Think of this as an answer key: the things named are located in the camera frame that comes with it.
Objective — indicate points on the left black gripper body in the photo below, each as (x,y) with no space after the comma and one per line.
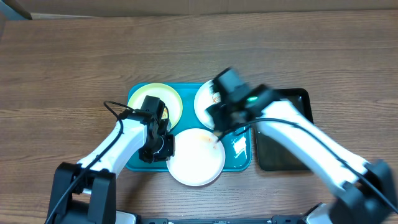
(158,149)

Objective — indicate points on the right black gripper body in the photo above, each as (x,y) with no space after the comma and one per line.
(230,116)

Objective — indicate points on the white plate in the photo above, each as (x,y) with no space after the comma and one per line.
(204,98)
(199,157)

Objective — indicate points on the yellow plate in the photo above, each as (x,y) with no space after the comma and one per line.
(165,92)

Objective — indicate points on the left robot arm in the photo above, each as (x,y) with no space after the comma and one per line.
(85,192)

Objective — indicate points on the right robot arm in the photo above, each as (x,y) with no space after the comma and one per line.
(364,192)

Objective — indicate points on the teal plastic tray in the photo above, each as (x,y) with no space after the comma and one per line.
(237,146)

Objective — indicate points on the black water tray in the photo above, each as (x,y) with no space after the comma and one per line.
(271,155)

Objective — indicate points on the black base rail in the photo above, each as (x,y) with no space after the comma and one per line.
(277,219)

